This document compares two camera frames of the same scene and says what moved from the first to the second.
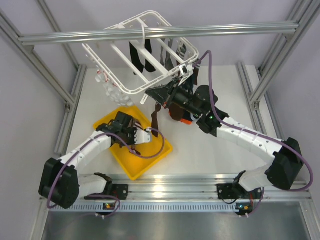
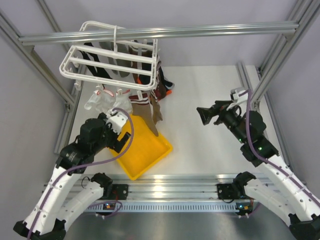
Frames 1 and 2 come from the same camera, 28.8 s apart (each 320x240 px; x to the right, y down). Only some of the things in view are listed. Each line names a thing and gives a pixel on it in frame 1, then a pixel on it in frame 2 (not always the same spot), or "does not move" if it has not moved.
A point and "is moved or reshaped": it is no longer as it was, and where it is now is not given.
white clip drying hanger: x=138 y=66 → x=102 y=59
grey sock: x=169 y=65 → x=121 y=47
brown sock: x=176 y=112 is moved or reshaped
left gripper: x=132 y=130 → x=116 y=144
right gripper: x=161 y=93 → x=220 y=108
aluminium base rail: x=193 y=186 does not move
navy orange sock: x=187 y=118 → x=146 y=79
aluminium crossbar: x=26 y=40 does not move
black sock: x=135 y=59 → x=101 y=72
